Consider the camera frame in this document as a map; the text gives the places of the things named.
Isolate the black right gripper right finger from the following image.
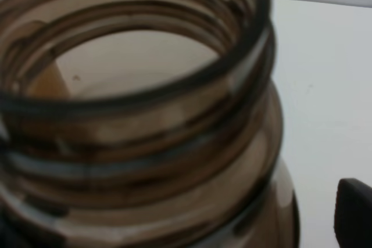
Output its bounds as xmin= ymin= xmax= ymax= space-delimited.
xmin=334 ymin=178 xmax=371 ymax=248

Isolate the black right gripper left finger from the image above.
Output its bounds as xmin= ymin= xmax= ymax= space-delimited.
xmin=0 ymin=131 xmax=23 ymax=248

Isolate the brown translucent plastic bottle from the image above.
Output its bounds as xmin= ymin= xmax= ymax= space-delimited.
xmin=1 ymin=0 xmax=300 ymax=247

